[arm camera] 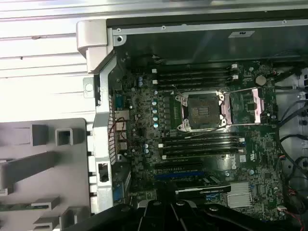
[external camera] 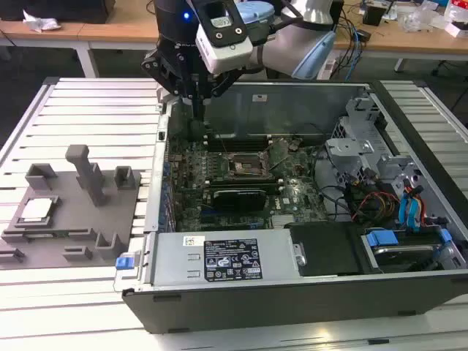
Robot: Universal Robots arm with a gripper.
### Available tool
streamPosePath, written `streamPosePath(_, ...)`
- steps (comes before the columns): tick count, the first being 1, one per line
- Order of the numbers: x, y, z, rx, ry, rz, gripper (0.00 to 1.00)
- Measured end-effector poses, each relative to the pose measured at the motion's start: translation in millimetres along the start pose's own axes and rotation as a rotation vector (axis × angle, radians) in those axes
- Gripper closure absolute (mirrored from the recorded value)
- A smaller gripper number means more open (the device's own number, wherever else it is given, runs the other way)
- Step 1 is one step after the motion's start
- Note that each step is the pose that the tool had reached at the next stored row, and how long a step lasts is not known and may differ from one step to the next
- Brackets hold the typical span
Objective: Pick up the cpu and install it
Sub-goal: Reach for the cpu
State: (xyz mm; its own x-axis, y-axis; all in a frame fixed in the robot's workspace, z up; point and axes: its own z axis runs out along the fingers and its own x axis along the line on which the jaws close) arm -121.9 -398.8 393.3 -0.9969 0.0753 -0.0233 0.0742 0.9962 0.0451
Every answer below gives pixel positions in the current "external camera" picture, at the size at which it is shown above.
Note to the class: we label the silver square CPU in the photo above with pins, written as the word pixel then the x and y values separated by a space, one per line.
pixel 36 210

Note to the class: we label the white labelled device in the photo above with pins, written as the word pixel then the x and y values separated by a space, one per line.
pixel 328 69

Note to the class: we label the hard disk blue carrier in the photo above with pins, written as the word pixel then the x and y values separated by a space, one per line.
pixel 380 238

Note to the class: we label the clear plastic bag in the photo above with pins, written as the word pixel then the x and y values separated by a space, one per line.
pixel 420 16

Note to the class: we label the black graphics card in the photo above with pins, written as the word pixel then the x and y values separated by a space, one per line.
pixel 237 201

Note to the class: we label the green motherboard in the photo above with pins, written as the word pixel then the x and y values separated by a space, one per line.
pixel 300 190

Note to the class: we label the white red carton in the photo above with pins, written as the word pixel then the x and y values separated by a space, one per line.
pixel 457 14

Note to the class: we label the black open PC case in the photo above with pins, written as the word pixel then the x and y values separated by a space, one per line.
pixel 256 307

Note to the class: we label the round coin cell battery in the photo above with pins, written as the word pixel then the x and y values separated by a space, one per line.
pixel 292 146

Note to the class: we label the small black open box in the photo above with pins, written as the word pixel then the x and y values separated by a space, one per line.
pixel 374 16

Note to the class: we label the large black box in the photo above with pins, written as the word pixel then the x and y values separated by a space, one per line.
pixel 73 9

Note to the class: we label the black plastic shroud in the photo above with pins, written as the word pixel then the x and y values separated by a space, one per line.
pixel 329 248

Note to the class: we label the crumpled white paper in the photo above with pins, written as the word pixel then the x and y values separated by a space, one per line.
pixel 40 23

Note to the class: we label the silver power supply unit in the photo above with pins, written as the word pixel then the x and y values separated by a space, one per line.
pixel 175 263

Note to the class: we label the silver chipset heatsink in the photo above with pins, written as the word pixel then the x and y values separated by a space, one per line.
pixel 283 221

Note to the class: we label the black CPU socket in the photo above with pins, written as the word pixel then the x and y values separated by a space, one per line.
pixel 248 164

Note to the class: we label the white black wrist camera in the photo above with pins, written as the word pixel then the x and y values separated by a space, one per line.
pixel 223 47

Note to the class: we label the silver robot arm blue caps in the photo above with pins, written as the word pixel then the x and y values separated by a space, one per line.
pixel 281 51

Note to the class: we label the blue plastic latch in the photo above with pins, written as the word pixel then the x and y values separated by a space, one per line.
pixel 124 263

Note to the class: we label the small black flat device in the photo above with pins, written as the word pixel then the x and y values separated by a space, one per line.
pixel 363 35

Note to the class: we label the silver metal drive cage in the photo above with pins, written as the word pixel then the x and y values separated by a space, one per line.
pixel 347 146

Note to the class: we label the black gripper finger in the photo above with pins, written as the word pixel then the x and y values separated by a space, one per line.
pixel 164 73
pixel 226 82

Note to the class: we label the grey plastic parts rack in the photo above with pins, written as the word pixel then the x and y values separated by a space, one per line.
pixel 73 219

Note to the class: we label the wooden desk white frame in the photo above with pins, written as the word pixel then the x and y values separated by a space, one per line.
pixel 128 31

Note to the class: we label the black RAM slot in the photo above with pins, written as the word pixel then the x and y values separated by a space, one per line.
pixel 237 179
pixel 237 146
pixel 272 187
pixel 237 139

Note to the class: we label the black computer tower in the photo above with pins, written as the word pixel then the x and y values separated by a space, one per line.
pixel 339 18

